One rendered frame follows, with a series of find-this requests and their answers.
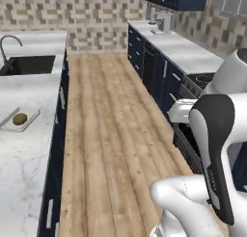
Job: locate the dark blue island cupboards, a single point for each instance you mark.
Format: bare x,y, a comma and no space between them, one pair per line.
58,157

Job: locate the olive brown round food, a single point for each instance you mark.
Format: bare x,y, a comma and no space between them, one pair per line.
20,119

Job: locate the grey curved tap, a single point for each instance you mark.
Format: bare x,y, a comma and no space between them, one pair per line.
3,49

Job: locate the black dishwasher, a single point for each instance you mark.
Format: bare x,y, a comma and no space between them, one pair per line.
148,67

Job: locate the dark blue counter cupboards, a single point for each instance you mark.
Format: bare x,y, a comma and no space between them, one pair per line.
160,77

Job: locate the black sink basin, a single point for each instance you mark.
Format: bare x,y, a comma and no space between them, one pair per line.
30,65

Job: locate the black hob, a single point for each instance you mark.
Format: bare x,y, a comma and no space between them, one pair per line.
202,79

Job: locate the black oven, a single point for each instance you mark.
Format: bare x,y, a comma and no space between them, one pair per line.
188,141

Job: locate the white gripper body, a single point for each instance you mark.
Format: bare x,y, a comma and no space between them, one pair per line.
180,111

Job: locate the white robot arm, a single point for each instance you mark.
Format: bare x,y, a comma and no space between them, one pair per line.
199,208

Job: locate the window with grey frame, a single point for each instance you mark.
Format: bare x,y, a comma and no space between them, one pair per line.
234,3

